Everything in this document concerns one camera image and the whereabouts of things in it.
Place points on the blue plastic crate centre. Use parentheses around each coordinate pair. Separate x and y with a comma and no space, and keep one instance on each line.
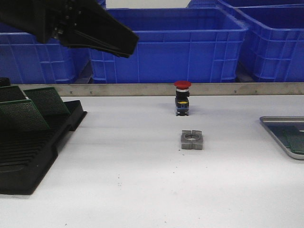
(200,45)

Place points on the blue plastic crate left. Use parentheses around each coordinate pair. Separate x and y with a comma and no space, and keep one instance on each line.
(25,61)

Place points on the silver metal tray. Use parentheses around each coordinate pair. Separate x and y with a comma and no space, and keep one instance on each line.
(297,121)

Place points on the blue plastic crate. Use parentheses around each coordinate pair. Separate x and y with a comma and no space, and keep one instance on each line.
(25,61)
(273,48)
(200,45)

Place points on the blue crate far right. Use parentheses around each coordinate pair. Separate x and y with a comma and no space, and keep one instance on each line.
(243,3)

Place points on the blue plastic crate right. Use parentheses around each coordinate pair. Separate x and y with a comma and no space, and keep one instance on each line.
(273,48)

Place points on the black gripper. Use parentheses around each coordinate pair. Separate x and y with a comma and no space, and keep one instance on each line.
(75,23)

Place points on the black slotted board rack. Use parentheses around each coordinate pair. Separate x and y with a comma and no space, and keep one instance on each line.
(26,157)

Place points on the blue crate far left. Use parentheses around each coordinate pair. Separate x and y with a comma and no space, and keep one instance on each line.
(102,3)

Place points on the red emergency stop button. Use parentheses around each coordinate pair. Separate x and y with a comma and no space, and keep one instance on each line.
(181,100)

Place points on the grey square clamp block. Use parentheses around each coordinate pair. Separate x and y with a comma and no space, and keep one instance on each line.
(191,140)

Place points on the green perforated circuit board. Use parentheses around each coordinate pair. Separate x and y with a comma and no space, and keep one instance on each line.
(295,141)
(282,131)
(47,100)
(11,93)
(22,116)

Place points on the steel table edge rail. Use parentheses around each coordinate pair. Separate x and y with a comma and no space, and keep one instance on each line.
(197,89)

